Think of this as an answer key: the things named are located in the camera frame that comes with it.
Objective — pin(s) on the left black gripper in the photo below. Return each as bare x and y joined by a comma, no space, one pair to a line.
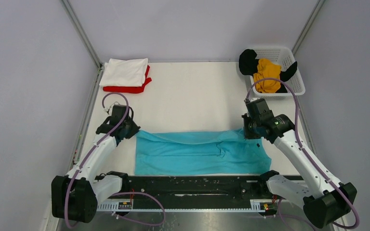
134,130

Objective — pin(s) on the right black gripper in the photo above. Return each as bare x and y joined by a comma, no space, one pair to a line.
247,134

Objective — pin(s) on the cyan t-shirt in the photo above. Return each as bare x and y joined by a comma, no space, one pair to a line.
199,153

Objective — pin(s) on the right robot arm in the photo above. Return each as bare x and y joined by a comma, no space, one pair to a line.
324,198

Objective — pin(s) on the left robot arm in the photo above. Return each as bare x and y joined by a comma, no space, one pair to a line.
76,195

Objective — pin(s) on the red folded t-shirt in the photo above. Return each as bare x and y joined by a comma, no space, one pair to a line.
130,90

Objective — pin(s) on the yellow t-shirt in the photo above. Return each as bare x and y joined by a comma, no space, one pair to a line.
267,69

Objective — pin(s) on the white folded t-shirt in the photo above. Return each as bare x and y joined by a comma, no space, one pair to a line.
124,73

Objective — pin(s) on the black t-shirt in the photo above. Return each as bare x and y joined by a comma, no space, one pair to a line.
248,66

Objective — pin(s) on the white plastic basket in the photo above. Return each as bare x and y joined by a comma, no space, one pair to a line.
282,56

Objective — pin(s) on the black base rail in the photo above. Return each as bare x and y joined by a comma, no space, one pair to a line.
195,192

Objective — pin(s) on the white slotted cable duct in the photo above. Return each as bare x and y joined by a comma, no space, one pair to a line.
254,206

